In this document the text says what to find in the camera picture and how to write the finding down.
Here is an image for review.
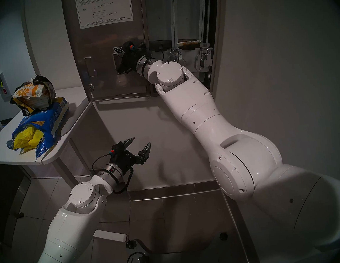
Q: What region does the steel wall dispenser cabinet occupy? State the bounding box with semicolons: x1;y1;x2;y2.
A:
141;0;232;98

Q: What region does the dark robot base platform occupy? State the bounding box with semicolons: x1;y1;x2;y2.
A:
135;231;229;263

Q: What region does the chrome dispensing lever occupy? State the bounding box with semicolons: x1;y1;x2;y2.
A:
194;46;215;72
169;48;186;66

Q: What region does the blue pad package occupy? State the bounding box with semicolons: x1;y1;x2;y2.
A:
3;96;74;163

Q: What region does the wall fire extinguisher cabinet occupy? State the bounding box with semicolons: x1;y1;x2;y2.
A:
0;71;12;103

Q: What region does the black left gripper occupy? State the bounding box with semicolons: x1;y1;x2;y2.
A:
109;136;153;171

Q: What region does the white table top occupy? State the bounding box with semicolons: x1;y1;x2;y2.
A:
0;86;94;169

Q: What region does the yellow plastic pad pack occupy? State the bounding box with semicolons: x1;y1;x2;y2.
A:
11;124;45;155

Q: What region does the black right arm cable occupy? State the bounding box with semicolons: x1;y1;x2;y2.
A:
144;46;166;65

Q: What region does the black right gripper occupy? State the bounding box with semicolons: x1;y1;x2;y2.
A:
113;40;147;74

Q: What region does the white instruction sheet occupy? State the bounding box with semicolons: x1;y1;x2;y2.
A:
75;0;134;30

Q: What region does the orange flower pad package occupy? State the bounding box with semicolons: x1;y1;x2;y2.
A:
8;73;59;117

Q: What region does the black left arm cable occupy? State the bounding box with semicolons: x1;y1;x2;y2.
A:
91;152;136;196

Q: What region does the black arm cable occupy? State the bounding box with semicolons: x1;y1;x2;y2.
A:
91;152;136;196
144;46;166;65

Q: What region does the white orange wrapped pad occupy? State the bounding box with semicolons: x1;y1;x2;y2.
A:
176;39;202;47

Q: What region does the white table base frame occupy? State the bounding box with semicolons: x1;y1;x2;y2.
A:
53;136;128;248

